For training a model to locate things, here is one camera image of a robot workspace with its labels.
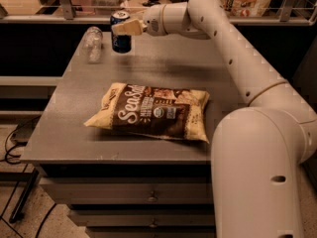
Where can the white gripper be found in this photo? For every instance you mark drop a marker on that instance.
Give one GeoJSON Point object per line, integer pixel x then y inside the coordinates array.
{"type": "Point", "coordinates": [154, 20]}

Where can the blue pepsi can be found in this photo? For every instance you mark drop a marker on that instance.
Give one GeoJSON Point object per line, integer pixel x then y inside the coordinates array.
{"type": "Point", "coordinates": [120, 44]}

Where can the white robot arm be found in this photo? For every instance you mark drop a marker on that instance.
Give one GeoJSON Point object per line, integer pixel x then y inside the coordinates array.
{"type": "Point", "coordinates": [255, 150]}

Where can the clear plastic water bottle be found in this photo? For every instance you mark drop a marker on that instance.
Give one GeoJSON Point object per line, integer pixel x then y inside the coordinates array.
{"type": "Point", "coordinates": [92, 44]}

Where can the brown yellow chip bag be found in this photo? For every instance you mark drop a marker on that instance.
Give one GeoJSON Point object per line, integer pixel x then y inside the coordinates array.
{"type": "Point", "coordinates": [163, 113]}

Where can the metal railing with posts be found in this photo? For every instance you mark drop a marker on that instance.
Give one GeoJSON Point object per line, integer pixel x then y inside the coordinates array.
{"type": "Point", "coordinates": [278, 12]}

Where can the grey drawer cabinet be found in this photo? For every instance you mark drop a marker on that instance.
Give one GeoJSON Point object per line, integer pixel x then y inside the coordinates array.
{"type": "Point", "coordinates": [125, 143]}

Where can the top drawer knob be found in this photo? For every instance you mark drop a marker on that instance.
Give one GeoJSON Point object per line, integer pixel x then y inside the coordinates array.
{"type": "Point", "coordinates": [153, 197]}

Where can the drawer knob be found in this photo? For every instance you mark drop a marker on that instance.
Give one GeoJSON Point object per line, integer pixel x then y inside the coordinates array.
{"type": "Point", "coordinates": [153, 197]}
{"type": "Point", "coordinates": [153, 224]}

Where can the black metal stand leg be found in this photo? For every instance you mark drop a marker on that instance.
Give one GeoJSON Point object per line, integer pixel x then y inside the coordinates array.
{"type": "Point", "coordinates": [29, 180]}

